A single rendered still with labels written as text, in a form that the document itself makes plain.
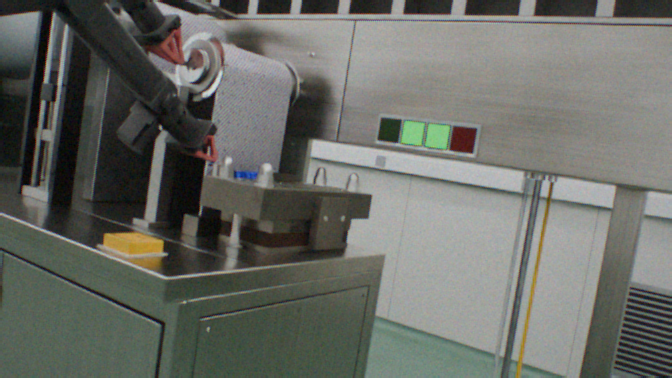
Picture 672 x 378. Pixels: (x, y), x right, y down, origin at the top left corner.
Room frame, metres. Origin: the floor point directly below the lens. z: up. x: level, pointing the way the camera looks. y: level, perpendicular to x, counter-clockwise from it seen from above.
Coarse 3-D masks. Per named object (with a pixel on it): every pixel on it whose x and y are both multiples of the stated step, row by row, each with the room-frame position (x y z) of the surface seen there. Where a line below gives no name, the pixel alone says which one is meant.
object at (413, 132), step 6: (408, 126) 1.33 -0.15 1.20; (414, 126) 1.32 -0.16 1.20; (420, 126) 1.32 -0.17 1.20; (408, 132) 1.33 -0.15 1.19; (414, 132) 1.32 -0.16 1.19; (420, 132) 1.31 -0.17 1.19; (402, 138) 1.34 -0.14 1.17; (408, 138) 1.33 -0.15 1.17; (414, 138) 1.32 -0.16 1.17; (420, 138) 1.31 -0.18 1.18; (414, 144) 1.32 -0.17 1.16; (420, 144) 1.31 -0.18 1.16
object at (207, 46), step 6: (192, 42) 1.26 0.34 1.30; (198, 42) 1.25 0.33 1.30; (204, 42) 1.24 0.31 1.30; (186, 48) 1.27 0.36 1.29; (204, 48) 1.24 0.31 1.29; (210, 48) 1.23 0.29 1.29; (210, 54) 1.23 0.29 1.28; (216, 54) 1.23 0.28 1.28; (210, 60) 1.23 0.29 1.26; (216, 60) 1.22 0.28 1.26; (210, 66) 1.23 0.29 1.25; (216, 66) 1.22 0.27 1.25; (180, 72) 1.28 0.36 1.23; (210, 72) 1.23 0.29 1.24; (216, 72) 1.23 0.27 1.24; (180, 78) 1.28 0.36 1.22; (210, 78) 1.22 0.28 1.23; (186, 84) 1.26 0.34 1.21; (192, 84) 1.26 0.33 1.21; (198, 84) 1.24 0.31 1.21; (204, 84) 1.23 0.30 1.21; (210, 84) 1.23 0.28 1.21; (192, 90) 1.25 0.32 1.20; (198, 90) 1.24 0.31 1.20; (204, 90) 1.24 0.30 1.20; (210, 96) 1.28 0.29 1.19
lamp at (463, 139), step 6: (456, 132) 1.27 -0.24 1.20; (462, 132) 1.26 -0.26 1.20; (468, 132) 1.25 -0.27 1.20; (474, 132) 1.25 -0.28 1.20; (456, 138) 1.27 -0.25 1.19; (462, 138) 1.26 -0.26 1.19; (468, 138) 1.25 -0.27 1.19; (474, 138) 1.24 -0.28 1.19; (456, 144) 1.27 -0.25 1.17; (462, 144) 1.26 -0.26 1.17; (468, 144) 1.25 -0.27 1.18; (456, 150) 1.26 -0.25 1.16; (462, 150) 1.26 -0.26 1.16; (468, 150) 1.25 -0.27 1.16
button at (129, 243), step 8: (128, 232) 1.00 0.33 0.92; (136, 232) 1.01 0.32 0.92; (104, 240) 0.96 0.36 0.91; (112, 240) 0.95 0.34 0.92; (120, 240) 0.94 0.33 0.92; (128, 240) 0.94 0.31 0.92; (136, 240) 0.95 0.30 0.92; (144, 240) 0.96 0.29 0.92; (152, 240) 0.97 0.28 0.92; (160, 240) 0.98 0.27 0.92; (112, 248) 0.95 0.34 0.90; (120, 248) 0.94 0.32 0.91; (128, 248) 0.93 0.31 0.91; (136, 248) 0.94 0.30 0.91; (144, 248) 0.95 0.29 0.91; (152, 248) 0.97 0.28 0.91; (160, 248) 0.98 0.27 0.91
